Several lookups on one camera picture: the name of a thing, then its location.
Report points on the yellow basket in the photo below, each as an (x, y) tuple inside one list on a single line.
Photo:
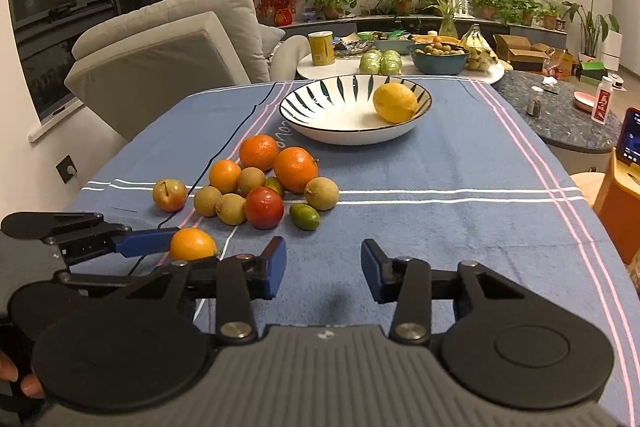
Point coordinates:
[(435, 39)]

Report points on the low grey television cabinet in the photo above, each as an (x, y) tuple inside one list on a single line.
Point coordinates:
[(380, 23)]

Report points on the cardboard box with red bag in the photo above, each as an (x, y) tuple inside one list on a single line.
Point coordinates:
[(559, 66)]

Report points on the blue striped tablecloth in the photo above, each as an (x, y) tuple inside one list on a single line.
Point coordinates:
[(450, 217)]

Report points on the small orange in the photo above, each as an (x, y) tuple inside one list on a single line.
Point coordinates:
[(192, 244), (224, 176)]

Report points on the open cardboard box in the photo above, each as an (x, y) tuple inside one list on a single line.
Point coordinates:
[(520, 49)]

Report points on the white air purifier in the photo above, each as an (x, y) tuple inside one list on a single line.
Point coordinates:
[(613, 49)]

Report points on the green box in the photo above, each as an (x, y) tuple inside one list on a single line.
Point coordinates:
[(591, 73)]

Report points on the orange wooden stand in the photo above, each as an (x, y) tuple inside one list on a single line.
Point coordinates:
[(620, 217)]

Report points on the white blue striped bowl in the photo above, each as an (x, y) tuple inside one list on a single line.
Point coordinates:
[(340, 119)]

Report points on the person's left hand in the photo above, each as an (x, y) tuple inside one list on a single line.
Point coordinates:
[(31, 386)]

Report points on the small green citrus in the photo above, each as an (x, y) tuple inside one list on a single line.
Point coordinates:
[(304, 217)]

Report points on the yellow red small apple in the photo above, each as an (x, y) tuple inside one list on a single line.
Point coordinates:
[(170, 195)]

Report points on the dark marble table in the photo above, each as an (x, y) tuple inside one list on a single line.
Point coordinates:
[(560, 127)]

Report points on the small green bowl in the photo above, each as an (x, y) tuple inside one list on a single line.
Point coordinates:
[(366, 36)]

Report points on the tall leafy floor plant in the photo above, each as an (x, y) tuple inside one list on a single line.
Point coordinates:
[(592, 24)]

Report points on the pink dish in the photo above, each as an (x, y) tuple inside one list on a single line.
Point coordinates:
[(584, 101)]

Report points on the white round table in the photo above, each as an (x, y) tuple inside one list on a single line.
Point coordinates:
[(340, 69)]

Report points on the beige sofa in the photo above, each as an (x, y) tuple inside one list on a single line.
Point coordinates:
[(165, 7)]

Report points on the wall socket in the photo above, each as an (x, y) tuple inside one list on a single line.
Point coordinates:
[(66, 168)]

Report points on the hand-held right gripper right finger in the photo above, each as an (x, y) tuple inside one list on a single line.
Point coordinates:
[(372, 272)]

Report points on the yellow can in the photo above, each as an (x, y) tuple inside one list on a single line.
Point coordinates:
[(321, 49)]

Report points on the green apple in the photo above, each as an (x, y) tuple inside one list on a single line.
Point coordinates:
[(391, 62), (370, 63)]

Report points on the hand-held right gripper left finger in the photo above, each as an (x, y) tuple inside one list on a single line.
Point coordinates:
[(272, 272)]

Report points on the teal bowl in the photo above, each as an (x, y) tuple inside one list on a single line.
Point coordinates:
[(440, 64)]

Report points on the spider plant in glass vase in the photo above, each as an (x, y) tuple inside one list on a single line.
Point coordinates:
[(446, 19)]

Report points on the pile of snack wrappers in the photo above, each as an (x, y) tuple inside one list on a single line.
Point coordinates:
[(350, 47)]

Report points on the green yellow oval fruit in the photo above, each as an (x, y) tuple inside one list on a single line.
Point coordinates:
[(276, 185)]

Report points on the white bottle red label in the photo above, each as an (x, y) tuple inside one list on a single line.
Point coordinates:
[(602, 102)]

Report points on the red plum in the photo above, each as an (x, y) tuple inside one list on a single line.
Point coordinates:
[(264, 207)]

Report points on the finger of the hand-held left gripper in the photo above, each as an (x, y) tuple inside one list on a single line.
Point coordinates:
[(142, 242), (110, 278)]

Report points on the small glass jar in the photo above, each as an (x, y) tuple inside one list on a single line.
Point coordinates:
[(534, 103)]

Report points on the smartphone with lit screen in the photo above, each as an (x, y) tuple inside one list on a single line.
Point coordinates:
[(631, 137)]

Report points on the tan round fruit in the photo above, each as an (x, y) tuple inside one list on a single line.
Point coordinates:
[(207, 201), (251, 181), (231, 208), (321, 193)]

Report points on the bunch of bananas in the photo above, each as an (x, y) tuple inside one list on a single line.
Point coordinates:
[(480, 44)]

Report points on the pile of longans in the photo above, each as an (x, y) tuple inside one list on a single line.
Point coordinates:
[(440, 49)]

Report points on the large orange mandarin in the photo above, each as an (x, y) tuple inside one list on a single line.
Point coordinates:
[(258, 152), (296, 169)]

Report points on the grey sofa cushion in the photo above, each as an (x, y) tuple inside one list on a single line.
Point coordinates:
[(160, 77)]

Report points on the yellow lemon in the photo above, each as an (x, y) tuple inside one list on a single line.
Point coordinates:
[(395, 103)]

